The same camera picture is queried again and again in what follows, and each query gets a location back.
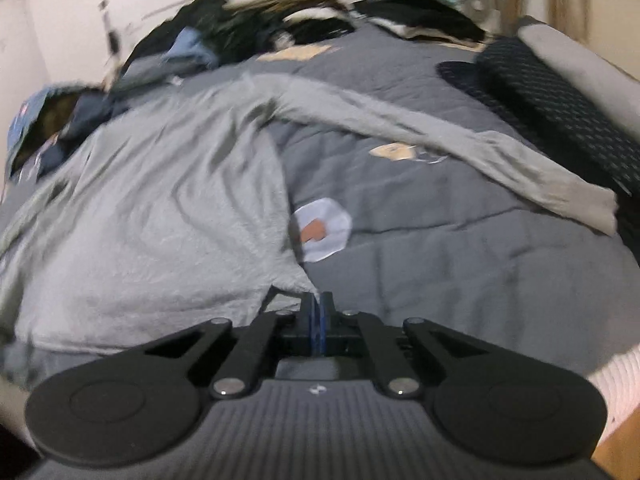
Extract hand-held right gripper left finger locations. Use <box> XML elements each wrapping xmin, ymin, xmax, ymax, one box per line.
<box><xmin>145</xmin><ymin>292</ymin><xmax>317</xmax><ymax>402</ymax></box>

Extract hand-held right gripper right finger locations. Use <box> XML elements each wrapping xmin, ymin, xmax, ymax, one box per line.
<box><xmin>319</xmin><ymin>292</ymin><xmax>501</xmax><ymax>402</ymax></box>

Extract light grey long-sleeve shirt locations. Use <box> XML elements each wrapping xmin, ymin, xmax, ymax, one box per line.
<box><xmin>0</xmin><ymin>72</ymin><xmax>618</xmax><ymax>361</ymax></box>

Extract grey quilt with fish prints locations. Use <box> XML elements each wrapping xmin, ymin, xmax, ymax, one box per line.
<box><xmin>0</xmin><ymin>25</ymin><xmax>637</xmax><ymax>391</ymax></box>

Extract thin navy dotted folded garment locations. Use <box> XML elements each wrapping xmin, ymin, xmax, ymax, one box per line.
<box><xmin>437</xmin><ymin>60</ymin><xmax>546</xmax><ymax>132</ymax></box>

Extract navy blue garment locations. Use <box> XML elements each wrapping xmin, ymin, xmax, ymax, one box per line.
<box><xmin>37</xmin><ymin>94</ymin><xmax>132</xmax><ymax>181</ymax></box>

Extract black crumpled garment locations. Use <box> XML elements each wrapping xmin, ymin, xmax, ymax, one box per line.
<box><xmin>280</xmin><ymin>7</ymin><xmax>354</xmax><ymax>44</ymax></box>

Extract folded dark grey garments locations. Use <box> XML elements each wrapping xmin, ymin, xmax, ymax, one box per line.
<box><xmin>112</xmin><ymin>55</ymin><xmax>177</xmax><ymax>97</ymax></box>

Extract light blue garment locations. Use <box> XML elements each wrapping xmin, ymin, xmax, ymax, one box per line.
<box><xmin>167</xmin><ymin>27</ymin><xmax>222</xmax><ymax>74</ymax></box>

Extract thick navy dotted folded garment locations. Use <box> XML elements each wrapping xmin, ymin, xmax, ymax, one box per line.
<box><xmin>475</xmin><ymin>37</ymin><xmax>640</xmax><ymax>197</ymax></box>

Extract black folded garment pile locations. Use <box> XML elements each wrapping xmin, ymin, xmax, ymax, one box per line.
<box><xmin>352</xmin><ymin>0</ymin><xmax>487</xmax><ymax>44</ymax></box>

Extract black jacket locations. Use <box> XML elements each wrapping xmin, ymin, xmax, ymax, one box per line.
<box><xmin>125</xmin><ymin>0</ymin><xmax>281</xmax><ymax>61</ymax></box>

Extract phone holder stick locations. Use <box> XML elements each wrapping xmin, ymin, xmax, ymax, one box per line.
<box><xmin>97</xmin><ymin>0</ymin><xmax>124</xmax><ymax>89</ymax></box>

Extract light blue denim jeans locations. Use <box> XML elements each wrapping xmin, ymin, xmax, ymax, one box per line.
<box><xmin>7</xmin><ymin>85</ymin><xmax>82</xmax><ymax>177</ymax></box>

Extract white box fan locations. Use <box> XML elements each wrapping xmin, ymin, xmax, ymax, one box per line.
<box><xmin>450</xmin><ymin>0</ymin><xmax>509</xmax><ymax>26</ymax></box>

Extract grey folded sweatshirt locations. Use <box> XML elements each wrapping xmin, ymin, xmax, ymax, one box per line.
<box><xmin>517</xmin><ymin>17</ymin><xmax>640</xmax><ymax>128</ymax></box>

